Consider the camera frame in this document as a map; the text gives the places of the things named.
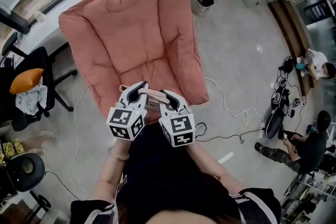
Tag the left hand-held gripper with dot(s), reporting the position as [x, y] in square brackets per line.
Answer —
[122, 120]

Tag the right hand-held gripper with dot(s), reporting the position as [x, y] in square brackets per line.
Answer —
[179, 128]

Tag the pink padded armchair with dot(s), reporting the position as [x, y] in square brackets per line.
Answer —
[131, 34]

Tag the person's left forearm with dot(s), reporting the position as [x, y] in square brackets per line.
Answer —
[115, 162]

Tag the person's right forearm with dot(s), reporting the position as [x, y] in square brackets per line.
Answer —
[204, 162]

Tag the person's dark dress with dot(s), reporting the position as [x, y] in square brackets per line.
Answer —
[157, 149]

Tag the white tape strip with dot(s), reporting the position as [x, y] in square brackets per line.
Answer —
[225, 157]

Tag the white power strip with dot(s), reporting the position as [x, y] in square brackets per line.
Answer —
[261, 128]

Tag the white waste bin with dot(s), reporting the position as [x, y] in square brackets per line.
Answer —
[195, 6]

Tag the black office chair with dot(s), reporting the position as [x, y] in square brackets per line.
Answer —
[39, 60]

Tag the dark grey oval device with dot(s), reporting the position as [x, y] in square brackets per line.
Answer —
[273, 123]

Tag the black white round device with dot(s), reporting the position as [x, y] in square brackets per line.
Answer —
[277, 98]

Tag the white patterned cloth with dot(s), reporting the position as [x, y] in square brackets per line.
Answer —
[29, 102]

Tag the white window ledge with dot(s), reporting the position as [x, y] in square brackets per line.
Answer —
[50, 34]

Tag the orange cushion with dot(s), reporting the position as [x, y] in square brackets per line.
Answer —
[26, 81]

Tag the clear plastic bottle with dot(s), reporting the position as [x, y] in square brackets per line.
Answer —
[40, 17]

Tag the black round stool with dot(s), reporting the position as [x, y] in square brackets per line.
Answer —
[36, 175]

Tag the yellow patterned cloth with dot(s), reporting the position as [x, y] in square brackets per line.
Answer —
[10, 149]

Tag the person's black jacket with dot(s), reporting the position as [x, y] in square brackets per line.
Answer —
[262, 204]

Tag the teal soft object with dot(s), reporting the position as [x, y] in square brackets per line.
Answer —
[301, 66]

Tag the wooden floor step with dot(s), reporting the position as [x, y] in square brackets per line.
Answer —
[291, 31]

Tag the black metal table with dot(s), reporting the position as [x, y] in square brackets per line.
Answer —
[315, 11]

